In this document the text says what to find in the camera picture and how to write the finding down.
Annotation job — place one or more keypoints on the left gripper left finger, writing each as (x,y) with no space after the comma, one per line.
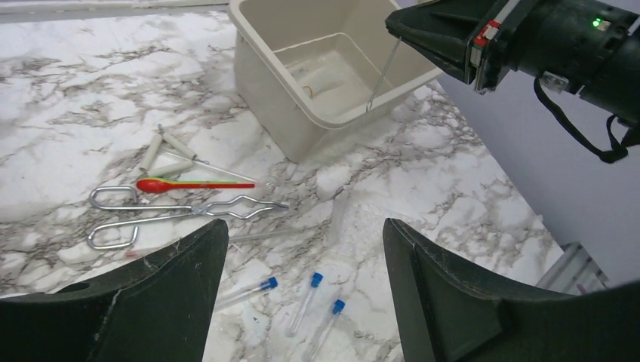
(156,308)

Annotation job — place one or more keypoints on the glass stirring rod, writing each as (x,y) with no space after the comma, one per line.
(232,240)

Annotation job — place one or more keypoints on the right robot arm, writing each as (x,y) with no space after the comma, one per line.
(586,48)

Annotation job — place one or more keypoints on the beige plastic bin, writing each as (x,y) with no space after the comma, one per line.
(306,69)

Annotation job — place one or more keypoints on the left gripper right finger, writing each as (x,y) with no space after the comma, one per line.
(450,309)

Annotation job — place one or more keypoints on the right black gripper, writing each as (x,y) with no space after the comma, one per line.
(582,44)

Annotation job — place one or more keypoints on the metal crucible tongs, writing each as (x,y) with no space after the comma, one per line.
(214,209)

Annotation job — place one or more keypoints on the red plastic spoon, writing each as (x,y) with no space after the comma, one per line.
(159,185)

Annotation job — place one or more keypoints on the blue cap test tube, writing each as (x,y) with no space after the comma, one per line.
(245,293)
(304,304)
(322,332)

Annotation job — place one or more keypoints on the white clay pipe triangle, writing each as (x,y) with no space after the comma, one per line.
(164,144)

